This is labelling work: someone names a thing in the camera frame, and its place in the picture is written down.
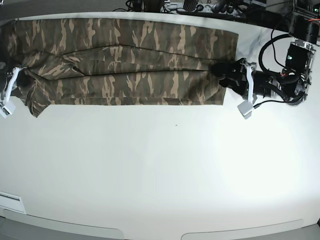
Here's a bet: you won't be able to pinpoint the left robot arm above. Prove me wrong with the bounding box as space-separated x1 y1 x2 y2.
211 0 320 109

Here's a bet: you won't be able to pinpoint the camouflage T-shirt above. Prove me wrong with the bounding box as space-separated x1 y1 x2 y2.
0 18 239 117

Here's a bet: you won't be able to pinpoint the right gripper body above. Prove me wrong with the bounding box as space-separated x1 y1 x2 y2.
0 62 13 100

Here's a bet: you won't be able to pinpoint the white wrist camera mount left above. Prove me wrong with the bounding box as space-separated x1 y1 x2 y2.
237 58 257 120

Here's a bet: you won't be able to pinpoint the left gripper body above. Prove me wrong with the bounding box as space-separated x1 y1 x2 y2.
225 58 271 99

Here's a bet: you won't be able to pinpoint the white label plate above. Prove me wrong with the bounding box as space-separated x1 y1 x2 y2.
0 191 27 215

